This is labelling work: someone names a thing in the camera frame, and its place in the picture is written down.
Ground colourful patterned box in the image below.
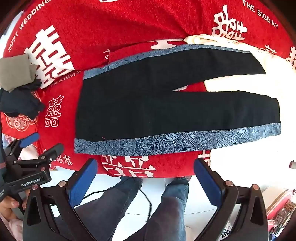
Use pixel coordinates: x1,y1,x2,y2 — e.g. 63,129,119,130
266,189,296,241

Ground red floral cloth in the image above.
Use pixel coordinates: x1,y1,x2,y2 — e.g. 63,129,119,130
1,113,40,140

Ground black pants with floral stripe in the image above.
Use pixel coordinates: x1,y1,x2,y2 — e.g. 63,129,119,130
74,44,281,156

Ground red printed blanket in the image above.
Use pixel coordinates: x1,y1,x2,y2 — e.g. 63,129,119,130
0,0,296,178

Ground person's left hand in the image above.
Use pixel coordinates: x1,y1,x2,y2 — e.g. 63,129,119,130
0,195,28,221

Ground cream cloth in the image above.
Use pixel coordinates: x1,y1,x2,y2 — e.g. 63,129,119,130
184,34,296,100

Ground person's left leg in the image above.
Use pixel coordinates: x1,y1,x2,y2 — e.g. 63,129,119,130
53,177,142,241

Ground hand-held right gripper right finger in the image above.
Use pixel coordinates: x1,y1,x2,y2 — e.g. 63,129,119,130
194,158,269,241

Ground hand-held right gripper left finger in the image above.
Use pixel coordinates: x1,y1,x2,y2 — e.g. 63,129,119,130
22,158,97,241

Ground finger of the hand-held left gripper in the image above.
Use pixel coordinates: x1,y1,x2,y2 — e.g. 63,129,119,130
32,143,65,172
4,133,39,163

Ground person's right leg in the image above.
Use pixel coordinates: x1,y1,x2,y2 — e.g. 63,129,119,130
139,177,189,241

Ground grey folded cloth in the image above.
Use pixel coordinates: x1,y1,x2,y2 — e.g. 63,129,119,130
0,54,38,92

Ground person's left forearm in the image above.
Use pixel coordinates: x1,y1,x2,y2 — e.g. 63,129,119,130
0,213,23,241

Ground person's leg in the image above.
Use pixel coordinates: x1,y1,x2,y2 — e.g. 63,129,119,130
53,177,142,241
139,177,189,241

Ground dark navy cloth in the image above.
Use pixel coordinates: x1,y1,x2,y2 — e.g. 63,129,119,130
0,80,45,118

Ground white printed bag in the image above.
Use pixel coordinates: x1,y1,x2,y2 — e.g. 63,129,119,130
221,221,233,241

